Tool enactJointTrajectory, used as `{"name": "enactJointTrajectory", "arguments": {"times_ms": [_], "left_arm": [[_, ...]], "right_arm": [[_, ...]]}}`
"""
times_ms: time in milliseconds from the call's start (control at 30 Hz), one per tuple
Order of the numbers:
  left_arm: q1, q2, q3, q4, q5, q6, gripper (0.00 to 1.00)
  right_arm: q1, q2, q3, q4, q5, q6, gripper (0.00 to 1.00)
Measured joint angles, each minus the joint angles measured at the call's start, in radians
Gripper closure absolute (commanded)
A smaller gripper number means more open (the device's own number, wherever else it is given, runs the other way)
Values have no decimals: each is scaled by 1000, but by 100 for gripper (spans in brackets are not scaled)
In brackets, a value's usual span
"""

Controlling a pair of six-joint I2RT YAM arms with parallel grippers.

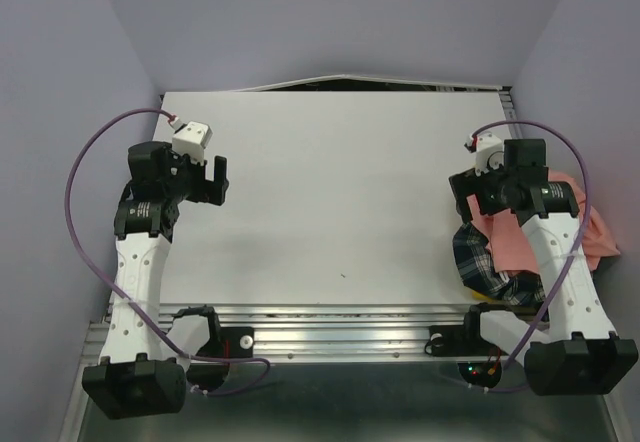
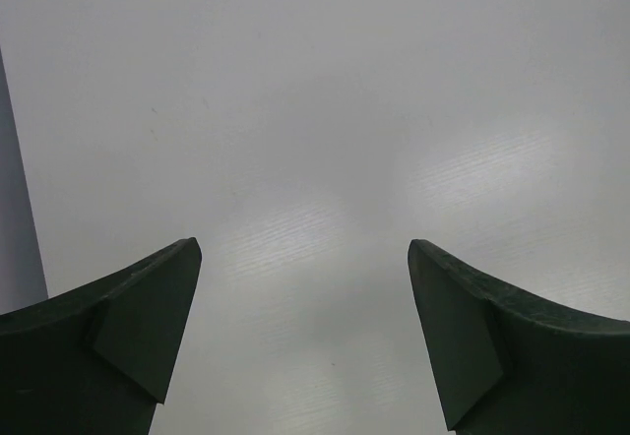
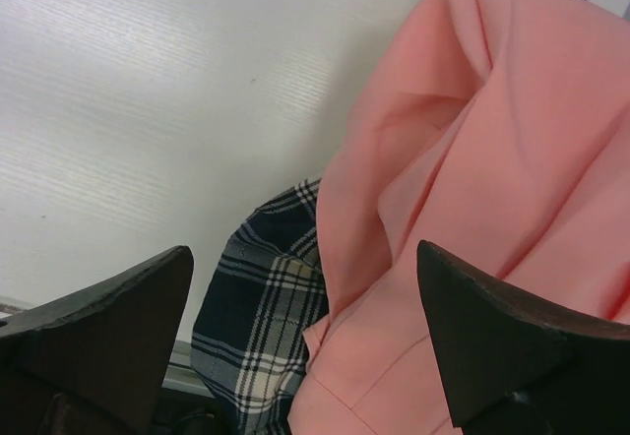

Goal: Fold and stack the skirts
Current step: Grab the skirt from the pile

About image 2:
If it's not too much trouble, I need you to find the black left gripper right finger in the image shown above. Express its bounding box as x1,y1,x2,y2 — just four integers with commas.
408,239,629,434

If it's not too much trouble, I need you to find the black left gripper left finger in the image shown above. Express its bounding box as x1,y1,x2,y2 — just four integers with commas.
1,237,201,435

